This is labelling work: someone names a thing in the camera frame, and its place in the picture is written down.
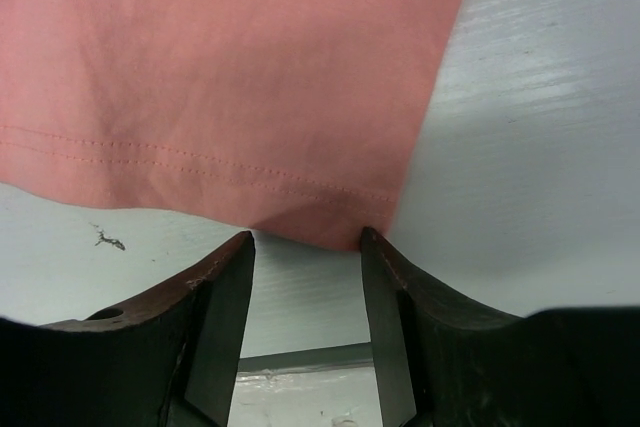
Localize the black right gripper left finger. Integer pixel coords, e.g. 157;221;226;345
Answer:
1;231;255;426

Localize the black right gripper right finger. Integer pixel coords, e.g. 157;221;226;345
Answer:
360;228;639;426

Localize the pink t shirt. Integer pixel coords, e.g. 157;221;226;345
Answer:
1;0;462;250

